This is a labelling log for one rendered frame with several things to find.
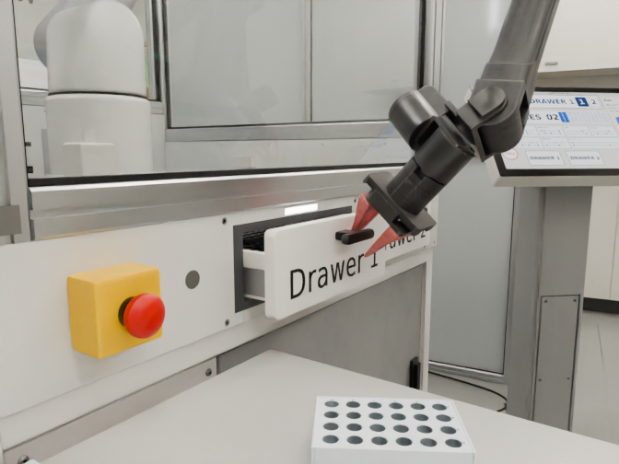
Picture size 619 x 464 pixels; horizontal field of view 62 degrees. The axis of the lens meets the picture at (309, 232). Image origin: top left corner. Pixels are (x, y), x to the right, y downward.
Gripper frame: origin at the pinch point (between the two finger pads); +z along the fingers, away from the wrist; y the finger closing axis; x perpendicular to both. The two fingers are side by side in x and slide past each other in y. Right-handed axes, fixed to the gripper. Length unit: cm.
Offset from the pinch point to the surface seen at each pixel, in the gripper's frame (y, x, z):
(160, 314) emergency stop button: 0.4, 34.9, 1.7
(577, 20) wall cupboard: 78, -328, -54
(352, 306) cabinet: -3.0, -14.6, 17.7
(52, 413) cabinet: 0.0, 41.4, 13.8
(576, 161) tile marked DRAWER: -6, -83, -18
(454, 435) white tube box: -22.9, 26.6, -9.1
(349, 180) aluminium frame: 11.5, -10.6, -0.3
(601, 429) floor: -80, -142, 50
